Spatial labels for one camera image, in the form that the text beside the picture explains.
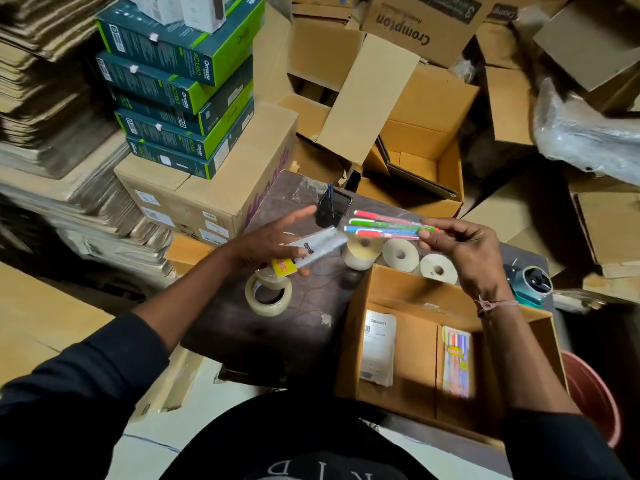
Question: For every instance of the printed brown carton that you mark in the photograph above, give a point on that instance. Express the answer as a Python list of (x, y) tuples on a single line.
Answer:
[(425, 24)]

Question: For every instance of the red plastic bucket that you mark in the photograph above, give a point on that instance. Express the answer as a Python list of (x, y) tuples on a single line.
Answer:
[(595, 394)]

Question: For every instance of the large carton purple print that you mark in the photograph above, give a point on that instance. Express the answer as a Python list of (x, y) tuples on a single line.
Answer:
[(210, 184)]

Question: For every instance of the teal tape dispenser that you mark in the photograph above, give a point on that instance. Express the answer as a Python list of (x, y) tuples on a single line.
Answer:
[(532, 284)]

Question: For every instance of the white label sheet bundle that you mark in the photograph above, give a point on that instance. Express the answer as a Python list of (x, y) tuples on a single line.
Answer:
[(377, 344)]

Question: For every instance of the closed carton blue mark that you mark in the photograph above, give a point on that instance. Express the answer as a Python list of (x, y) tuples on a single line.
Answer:
[(320, 4)]

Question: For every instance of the green pen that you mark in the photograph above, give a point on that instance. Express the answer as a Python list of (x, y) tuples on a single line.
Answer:
[(395, 225)]

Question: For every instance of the open orange carton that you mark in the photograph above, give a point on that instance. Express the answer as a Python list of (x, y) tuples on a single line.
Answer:
[(430, 99)]

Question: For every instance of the tilted brown carton plastic patch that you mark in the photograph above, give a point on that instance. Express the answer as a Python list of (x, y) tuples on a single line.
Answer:
[(610, 224)]

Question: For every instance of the clear pen packet yellow label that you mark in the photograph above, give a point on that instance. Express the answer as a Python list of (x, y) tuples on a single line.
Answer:
[(320, 247), (456, 364)]

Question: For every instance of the open pale carton blue mark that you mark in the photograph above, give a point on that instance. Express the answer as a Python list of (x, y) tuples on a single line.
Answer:
[(590, 39)]

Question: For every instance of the dark blue pen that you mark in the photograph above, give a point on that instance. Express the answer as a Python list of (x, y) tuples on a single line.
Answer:
[(330, 199)]

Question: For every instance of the person's right hand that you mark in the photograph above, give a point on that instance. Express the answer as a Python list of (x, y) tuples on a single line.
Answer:
[(470, 254)]

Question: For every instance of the pink pen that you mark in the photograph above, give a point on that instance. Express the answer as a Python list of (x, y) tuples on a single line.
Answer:
[(385, 217)]

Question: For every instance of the stack of flattened cardboard sheets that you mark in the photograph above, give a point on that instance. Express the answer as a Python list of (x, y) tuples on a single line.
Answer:
[(50, 144)]

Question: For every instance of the white label roll brown core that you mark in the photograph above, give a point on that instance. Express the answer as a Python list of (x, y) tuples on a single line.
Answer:
[(445, 274)]

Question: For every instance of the small brown carton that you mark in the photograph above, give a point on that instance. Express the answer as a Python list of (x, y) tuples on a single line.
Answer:
[(615, 284)]

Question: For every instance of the small orange carton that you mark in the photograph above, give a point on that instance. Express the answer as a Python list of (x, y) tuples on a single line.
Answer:
[(187, 252)]

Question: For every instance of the person's left hand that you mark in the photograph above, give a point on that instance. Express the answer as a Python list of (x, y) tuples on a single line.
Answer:
[(265, 244)]

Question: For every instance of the clear plastic wrapped bundle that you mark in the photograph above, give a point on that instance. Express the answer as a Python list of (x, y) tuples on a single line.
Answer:
[(585, 134)]

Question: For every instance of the person's left forearm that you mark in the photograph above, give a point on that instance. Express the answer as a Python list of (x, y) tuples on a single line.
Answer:
[(190, 294)]

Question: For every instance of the brown supply box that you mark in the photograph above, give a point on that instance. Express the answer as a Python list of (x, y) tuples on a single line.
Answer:
[(415, 354)]

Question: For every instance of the red pen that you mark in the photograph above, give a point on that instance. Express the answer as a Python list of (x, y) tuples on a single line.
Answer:
[(390, 235)]

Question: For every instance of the yellowish label roll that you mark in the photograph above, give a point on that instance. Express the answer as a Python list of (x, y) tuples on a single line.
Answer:
[(360, 254)]

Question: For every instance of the folded flat brown carton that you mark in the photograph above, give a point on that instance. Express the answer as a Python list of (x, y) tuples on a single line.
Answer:
[(500, 219)]

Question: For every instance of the person's right forearm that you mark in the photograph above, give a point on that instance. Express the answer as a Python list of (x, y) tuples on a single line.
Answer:
[(520, 354)]

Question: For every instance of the pale wrist thread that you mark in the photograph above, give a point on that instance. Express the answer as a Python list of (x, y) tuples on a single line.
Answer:
[(495, 304)]

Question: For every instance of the white product box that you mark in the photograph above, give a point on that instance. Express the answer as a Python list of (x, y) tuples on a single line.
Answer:
[(155, 7), (200, 12)]

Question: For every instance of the black printed shirt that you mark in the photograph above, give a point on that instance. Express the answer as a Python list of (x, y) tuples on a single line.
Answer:
[(300, 444)]

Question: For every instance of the flat brown cardboard piece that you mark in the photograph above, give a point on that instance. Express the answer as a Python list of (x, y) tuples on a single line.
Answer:
[(510, 104)]

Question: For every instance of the black mesh pen holder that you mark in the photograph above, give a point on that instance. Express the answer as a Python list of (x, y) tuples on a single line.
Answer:
[(340, 209)]

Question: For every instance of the green teal product box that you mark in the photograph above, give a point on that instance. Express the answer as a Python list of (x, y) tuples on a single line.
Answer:
[(165, 134), (150, 82), (175, 44), (170, 162), (220, 112)]

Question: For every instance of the large flat cardboard panel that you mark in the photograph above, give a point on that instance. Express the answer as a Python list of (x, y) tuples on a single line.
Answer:
[(50, 314)]

